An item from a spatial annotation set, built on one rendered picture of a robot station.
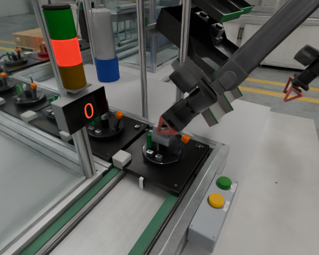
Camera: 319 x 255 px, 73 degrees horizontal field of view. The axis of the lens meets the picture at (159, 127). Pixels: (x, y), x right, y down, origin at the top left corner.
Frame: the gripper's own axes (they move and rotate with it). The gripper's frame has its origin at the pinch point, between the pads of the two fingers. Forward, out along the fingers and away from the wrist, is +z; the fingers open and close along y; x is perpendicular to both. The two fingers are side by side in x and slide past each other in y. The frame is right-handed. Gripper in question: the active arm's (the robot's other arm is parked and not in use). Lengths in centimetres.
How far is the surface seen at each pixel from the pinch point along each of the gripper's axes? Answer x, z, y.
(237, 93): 11.5, -4.3, -47.6
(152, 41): -46, 36, -86
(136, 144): -0.8, 14.5, 0.9
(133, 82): -33, 55, -64
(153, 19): -55, 25, -85
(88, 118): -13.8, -2.1, 19.7
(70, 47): -24.5, -14.0, 20.4
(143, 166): 5.4, 9.3, 8.5
